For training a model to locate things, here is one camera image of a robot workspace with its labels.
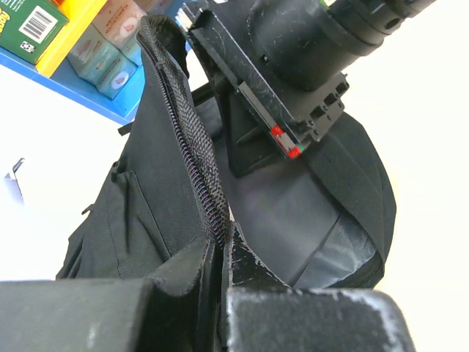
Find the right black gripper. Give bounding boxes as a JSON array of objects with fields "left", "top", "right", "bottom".
[{"left": 186, "top": 1, "right": 381, "bottom": 178}]

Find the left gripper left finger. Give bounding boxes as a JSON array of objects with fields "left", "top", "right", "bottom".
[{"left": 1, "top": 238, "right": 220, "bottom": 351}]

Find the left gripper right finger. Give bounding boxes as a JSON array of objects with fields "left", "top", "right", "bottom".
[{"left": 224, "top": 223, "right": 416, "bottom": 351}]

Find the black backpack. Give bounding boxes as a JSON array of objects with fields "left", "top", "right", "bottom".
[{"left": 57, "top": 15, "right": 396, "bottom": 289}]

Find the teal tissue boxes stack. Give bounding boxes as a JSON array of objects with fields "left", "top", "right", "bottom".
[{"left": 67, "top": 0, "right": 172, "bottom": 100}]

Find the blue shelf unit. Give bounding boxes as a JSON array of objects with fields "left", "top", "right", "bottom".
[{"left": 0, "top": 0, "right": 191, "bottom": 128}]

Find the right small green box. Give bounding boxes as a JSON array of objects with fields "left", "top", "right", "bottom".
[{"left": 1, "top": 0, "right": 69, "bottom": 65}]

